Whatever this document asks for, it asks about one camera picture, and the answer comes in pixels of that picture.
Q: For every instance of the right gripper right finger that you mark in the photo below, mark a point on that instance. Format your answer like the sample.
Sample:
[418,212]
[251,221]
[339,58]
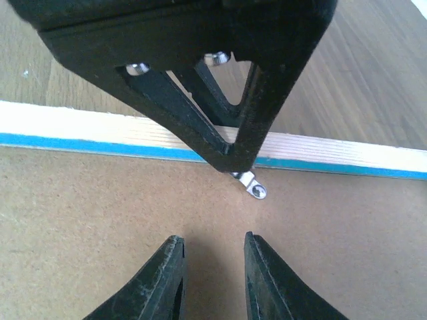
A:
[274,290]

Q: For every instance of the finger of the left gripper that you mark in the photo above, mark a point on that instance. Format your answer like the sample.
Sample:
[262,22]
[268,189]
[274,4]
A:
[129,57]

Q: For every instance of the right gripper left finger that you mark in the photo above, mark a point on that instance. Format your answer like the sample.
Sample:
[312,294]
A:
[156,291]

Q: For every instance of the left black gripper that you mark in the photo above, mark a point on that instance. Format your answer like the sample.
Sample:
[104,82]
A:
[166,13]

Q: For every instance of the brown backing board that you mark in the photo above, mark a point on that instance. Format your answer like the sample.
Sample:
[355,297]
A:
[76,227]

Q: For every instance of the blue wooden picture frame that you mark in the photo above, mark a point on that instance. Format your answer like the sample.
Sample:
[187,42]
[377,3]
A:
[66,129]

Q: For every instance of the metal frame retaining clip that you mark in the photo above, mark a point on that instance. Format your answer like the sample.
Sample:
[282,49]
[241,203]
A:
[253,187]

